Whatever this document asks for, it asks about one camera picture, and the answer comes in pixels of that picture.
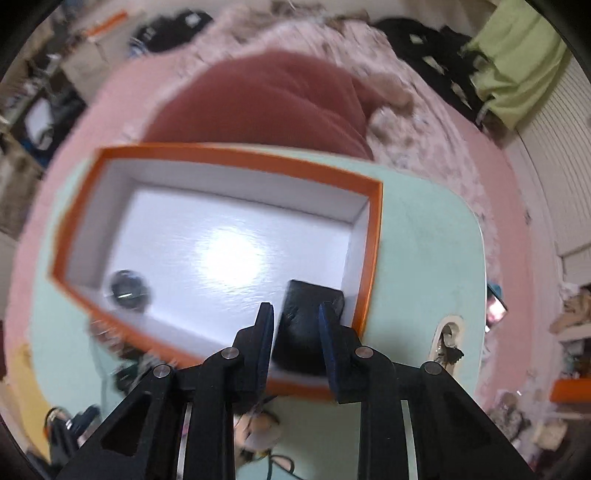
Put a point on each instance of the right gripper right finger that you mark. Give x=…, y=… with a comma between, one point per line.
x=420, y=410

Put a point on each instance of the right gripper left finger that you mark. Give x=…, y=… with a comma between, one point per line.
x=179, y=423

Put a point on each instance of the black pouch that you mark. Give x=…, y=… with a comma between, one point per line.
x=298, y=345

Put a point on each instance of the cartoon figurine toy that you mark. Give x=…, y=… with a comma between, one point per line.
x=257, y=432

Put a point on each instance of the round black lens object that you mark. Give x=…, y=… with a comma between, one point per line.
x=129, y=290

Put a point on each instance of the orange cardboard box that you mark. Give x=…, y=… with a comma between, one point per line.
x=215, y=231

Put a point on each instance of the pink floral quilt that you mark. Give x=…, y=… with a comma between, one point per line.
x=414, y=132

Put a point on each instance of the black clothes pile right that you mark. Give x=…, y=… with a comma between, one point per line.
x=438, y=56

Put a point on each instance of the black clothes pile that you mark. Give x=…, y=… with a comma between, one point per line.
x=165, y=33
x=438, y=56

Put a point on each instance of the green hanging cloth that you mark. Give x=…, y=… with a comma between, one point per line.
x=519, y=58

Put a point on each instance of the white drawer cabinet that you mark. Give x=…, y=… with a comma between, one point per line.
x=102, y=48

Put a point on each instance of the black clothes pile left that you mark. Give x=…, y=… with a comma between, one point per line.
x=165, y=33

